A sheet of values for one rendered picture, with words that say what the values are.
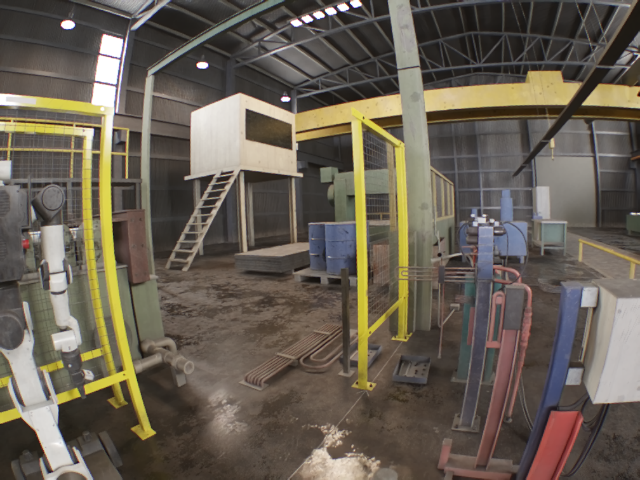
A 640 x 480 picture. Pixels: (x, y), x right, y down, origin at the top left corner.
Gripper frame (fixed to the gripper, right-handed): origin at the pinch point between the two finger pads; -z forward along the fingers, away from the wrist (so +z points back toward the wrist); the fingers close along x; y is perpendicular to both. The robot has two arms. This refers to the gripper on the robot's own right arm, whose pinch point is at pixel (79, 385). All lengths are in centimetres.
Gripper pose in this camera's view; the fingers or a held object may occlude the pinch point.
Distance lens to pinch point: 152.7
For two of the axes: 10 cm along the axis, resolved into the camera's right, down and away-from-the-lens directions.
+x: -8.0, -2.2, 5.6
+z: 1.2, -9.7, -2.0
